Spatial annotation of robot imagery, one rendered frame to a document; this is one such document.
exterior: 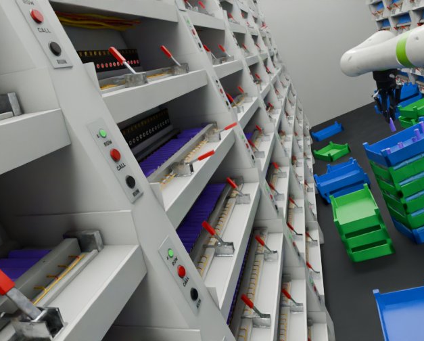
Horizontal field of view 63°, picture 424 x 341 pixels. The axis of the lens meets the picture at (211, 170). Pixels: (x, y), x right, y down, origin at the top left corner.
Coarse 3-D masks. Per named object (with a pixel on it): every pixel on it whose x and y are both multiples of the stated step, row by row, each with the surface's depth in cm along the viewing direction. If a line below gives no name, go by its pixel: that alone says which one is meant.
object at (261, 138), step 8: (248, 128) 180; (256, 128) 179; (264, 128) 178; (272, 128) 177; (248, 136) 170; (256, 136) 169; (264, 136) 165; (272, 136) 170; (256, 144) 156; (264, 144) 158; (272, 144) 163; (256, 152) 139; (264, 152) 146; (264, 160) 135; (264, 168) 130; (264, 176) 129
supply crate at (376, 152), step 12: (420, 120) 162; (408, 132) 164; (420, 132) 164; (384, 144) 165; (396, 144) 165; (408, 144) 159; (420, 144) 145; (372, 156) 160; (384, 156) 147; (396, 156) 147; (408, 156) 147
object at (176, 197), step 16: (176, 128) 115; (192, 128) 113; (224, 128) 111; (144, 144) 91; (208, 144) 94; (224, 144) 96; (208, 160) 80; (192, 176) 70; (208, 176) 80; (160, 192) 54; (176, 192) 63; (192, 192) 68; (176, 208) 60; (176, 224) 59
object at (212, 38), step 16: (192, 0) 166; (208, 0) 164; (224, 16) 170; (208, 32) 169; (224, 32) 168; (208, 48) 172; (224, 48) 170; (224, 80) 175; (240, 80) 173; (256, 112) 177; (320, 240) 193
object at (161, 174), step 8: (208, 128) 103; (200, 136) 95; (192, 144) 87; (176, 152) 81; (184, 152) 81; (168, 160) 75; (176, 160) 76; (160, 168) 70; (168, 168) 72; (152, 176) 66; (160, 176) 68
